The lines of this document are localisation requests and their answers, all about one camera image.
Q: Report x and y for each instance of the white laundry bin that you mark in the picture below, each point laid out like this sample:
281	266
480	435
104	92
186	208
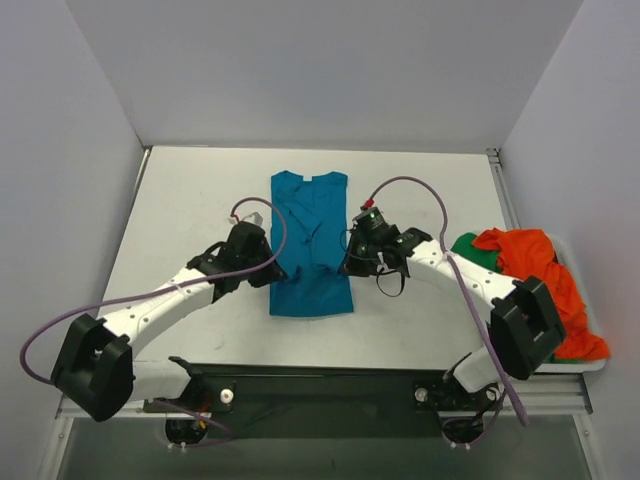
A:
567	258

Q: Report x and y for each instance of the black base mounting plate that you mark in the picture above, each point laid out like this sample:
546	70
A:
284	402

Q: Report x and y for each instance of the orange t-shirt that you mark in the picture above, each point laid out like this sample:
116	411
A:
522	253

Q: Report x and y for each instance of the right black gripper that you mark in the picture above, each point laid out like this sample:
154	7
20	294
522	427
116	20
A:
355	257

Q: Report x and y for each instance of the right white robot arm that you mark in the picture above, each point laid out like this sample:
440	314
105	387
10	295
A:
518	322

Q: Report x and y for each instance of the blue t-shirt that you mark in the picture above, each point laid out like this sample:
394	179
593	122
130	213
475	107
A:
310	224

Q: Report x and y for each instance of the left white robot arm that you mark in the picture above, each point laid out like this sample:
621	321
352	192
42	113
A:
98	366

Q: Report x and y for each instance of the green t-shirt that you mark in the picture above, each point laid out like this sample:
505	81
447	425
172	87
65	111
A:
464	247

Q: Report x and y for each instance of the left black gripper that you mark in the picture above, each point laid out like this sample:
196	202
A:
267	266

